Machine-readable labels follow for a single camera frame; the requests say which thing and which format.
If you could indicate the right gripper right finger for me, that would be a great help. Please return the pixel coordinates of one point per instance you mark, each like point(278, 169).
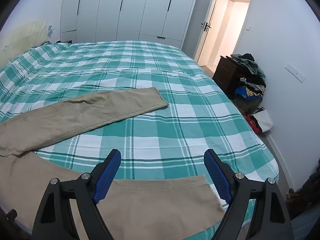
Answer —
point(270, 219)

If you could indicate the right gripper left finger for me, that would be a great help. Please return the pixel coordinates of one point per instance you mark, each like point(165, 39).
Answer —
point(54, 218)

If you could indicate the khaki beige pants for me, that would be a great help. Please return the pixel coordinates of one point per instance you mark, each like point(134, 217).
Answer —
point(52, 141)

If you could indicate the red bag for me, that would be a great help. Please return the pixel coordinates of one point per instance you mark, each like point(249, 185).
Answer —
point(253, 123)

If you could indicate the white shopping bag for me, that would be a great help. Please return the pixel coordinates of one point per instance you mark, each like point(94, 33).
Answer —
point(263, 119)

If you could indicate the pile of dark clothes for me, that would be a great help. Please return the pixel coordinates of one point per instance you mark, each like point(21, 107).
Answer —
point(248, 83)

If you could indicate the teal white plaid bedsheet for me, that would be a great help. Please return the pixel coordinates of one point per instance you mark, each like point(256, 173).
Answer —
point(164, 144)

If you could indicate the dark wooden nightstand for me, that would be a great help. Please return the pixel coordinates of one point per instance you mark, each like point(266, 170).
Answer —
point(227, 76)

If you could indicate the cream padded headboard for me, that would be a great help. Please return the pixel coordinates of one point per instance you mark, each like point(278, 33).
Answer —
point(21, 39)

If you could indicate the white open door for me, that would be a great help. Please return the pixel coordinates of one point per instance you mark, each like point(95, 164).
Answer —
point(209, 30)

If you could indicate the white wardrobe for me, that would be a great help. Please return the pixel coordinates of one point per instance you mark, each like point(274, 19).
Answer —
point(161, 21)

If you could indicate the white wall switch plate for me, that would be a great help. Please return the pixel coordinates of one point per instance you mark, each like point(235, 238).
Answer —
point(295, 73)

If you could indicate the wall socket with plug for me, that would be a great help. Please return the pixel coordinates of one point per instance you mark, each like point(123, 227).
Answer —
point(50, 31)

